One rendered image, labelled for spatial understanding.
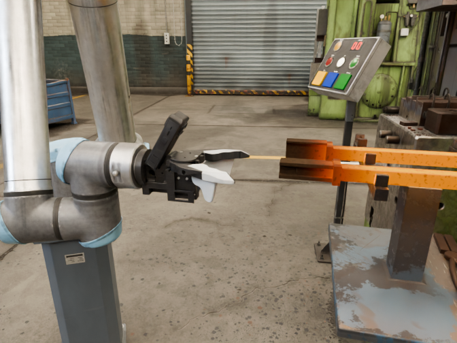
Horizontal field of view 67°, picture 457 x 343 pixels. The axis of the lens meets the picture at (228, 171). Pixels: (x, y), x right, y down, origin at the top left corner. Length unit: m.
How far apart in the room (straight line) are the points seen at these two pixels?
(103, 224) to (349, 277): 0.53
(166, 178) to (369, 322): 0.45
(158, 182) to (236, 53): 8.52
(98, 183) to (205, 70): 8.60
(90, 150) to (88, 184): 0.07
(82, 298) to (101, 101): 0.69
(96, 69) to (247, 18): 8.28
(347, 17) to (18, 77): 5.68
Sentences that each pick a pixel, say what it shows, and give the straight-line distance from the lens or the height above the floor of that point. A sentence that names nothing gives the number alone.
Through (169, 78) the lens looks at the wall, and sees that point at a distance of 9.49.
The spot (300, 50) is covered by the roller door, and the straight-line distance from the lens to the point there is 9.18.
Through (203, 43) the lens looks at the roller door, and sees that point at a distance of 9.24.
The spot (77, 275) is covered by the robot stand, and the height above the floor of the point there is 0.44.
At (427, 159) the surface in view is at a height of 0.95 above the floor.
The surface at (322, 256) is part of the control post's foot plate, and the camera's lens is 2.10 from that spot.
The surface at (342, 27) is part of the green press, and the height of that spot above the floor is 1.46.
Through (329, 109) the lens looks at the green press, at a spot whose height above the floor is 0.18.
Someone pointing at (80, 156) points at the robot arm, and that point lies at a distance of 0.71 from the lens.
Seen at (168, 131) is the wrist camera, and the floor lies 1.01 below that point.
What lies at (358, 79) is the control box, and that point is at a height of 1.02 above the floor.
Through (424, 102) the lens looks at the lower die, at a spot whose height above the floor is 0.99.
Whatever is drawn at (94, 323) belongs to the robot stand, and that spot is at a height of 0.23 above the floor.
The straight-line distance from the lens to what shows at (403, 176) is 0.62.
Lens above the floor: 1.15
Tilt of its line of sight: 20 degrees down
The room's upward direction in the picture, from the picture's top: straight up
